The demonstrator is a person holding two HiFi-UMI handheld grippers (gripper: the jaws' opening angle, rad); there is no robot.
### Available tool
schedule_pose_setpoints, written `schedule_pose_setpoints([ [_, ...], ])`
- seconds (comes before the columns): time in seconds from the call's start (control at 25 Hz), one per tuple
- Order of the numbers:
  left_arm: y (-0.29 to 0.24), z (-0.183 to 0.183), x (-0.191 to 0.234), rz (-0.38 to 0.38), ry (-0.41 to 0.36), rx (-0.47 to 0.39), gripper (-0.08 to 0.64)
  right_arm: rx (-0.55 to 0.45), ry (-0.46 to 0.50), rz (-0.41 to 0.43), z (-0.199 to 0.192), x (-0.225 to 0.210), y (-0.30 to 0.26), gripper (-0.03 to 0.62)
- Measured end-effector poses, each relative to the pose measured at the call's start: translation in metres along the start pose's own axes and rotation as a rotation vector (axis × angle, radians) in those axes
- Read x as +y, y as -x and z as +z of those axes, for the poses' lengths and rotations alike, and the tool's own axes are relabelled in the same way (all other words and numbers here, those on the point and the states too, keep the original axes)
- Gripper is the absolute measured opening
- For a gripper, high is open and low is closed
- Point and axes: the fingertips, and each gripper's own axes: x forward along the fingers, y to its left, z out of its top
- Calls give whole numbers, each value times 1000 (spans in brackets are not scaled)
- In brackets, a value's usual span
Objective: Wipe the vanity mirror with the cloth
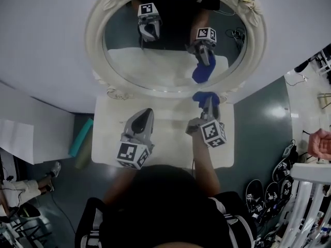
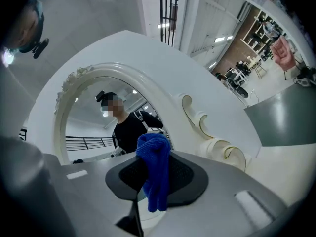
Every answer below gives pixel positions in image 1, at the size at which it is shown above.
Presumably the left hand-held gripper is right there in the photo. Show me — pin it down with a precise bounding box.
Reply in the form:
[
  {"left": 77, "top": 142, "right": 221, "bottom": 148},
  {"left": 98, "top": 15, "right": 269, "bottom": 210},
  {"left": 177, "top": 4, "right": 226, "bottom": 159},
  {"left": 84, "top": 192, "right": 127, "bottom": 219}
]
[{"left": 116, "top": 108, "right": 155, "bottom": 170}]

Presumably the blue cloth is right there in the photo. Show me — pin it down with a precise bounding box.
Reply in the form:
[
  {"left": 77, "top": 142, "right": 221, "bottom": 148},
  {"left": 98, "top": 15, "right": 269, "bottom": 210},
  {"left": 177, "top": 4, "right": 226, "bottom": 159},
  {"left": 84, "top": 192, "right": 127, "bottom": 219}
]
[{"left": 192, "top": 91, "right": 220, "bottom": 108}]

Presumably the pink armchair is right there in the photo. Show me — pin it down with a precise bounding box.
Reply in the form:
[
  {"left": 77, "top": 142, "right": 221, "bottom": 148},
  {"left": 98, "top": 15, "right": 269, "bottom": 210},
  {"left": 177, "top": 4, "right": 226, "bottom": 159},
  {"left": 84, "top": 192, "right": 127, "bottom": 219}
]
[{"left": 307, "top": 128, "right": 331, "bottom": 163}]

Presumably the person's left forearm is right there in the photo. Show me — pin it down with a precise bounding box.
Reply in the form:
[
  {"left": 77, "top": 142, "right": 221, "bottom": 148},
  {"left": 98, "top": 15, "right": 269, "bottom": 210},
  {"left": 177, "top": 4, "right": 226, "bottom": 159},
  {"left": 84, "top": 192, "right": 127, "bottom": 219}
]
[{"left": 103, "top": 167, "right": 139, "bottom": 206}]

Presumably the white low counter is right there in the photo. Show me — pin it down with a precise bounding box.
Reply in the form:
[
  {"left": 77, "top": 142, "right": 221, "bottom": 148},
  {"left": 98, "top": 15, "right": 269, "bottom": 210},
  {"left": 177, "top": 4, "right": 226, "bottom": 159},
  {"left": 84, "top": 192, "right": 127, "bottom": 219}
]
[{"left": 0, "top": 81, "right": 76, "bottom": 165}]

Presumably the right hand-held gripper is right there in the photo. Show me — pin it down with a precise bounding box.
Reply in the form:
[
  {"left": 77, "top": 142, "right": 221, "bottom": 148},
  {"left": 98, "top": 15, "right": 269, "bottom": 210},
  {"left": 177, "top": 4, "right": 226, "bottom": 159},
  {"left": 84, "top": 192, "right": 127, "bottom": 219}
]
[{"left": 185, "top": 96, "right": 228, "bottom": 148}]

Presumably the person's right forearm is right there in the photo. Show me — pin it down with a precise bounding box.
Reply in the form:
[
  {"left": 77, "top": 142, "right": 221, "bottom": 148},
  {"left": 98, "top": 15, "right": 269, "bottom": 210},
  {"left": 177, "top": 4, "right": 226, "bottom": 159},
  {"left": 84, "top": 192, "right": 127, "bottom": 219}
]
[{"left": 192, "top": 134, "right": 221, "bottom": 198}]

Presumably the white dressing table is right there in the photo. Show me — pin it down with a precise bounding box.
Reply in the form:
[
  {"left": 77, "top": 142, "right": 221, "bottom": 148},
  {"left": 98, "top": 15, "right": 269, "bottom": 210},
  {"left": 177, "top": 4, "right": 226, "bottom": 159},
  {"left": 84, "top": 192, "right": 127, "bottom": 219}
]
[{"left": 91, "top": 94, "right": 235, "bottom": 169}]

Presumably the teal rolled mat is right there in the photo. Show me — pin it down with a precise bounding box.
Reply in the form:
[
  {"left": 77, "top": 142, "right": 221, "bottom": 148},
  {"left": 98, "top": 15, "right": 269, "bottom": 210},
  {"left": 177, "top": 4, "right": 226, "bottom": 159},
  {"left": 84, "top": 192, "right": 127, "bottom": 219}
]
[{"left": 68, "top": 118, "right": 94, "bottom": 158}]

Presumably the white metal rack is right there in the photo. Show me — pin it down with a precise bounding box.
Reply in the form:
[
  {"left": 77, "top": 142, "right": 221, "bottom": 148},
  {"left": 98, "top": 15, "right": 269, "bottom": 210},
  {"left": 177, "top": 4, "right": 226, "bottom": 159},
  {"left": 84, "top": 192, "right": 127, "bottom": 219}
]
[{"left": 281, "top": 163, "right": 331, "bottom": 248}]

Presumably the white framed round mirror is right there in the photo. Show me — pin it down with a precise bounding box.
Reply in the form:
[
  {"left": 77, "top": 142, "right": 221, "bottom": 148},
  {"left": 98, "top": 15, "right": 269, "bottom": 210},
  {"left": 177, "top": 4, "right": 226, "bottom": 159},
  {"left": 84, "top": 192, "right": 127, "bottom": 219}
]
[{"left": 84, "top": 0, "right": 267, "bottom": 105}]

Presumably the person's black striped shirt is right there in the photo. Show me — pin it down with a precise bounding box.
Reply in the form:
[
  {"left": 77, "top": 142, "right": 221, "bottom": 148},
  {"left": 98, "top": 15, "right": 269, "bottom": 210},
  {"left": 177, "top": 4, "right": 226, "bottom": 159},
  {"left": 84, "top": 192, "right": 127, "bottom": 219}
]
[{"left": 74, "top": 164, "right": 258, "bottom": 248}]

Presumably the pile of black devices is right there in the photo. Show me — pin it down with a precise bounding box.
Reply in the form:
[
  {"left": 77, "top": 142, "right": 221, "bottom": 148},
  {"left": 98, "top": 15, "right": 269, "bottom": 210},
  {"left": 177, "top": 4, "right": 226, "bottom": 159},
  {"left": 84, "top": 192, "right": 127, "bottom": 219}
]
[{"left": 245, "top": 138, "right": 298, "bottom": 242}]

